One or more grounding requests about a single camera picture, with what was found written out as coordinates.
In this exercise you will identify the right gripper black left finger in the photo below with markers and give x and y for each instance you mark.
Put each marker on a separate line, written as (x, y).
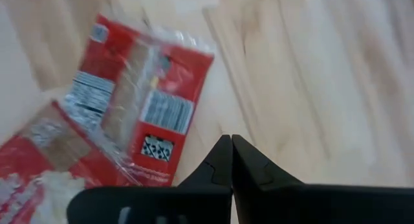
(194, 201)

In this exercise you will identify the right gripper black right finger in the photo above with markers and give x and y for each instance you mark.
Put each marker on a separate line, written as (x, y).
(291, 204)

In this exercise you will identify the red popcorn bag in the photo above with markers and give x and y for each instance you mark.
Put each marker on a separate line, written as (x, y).
(39, 162)
(145, 88)

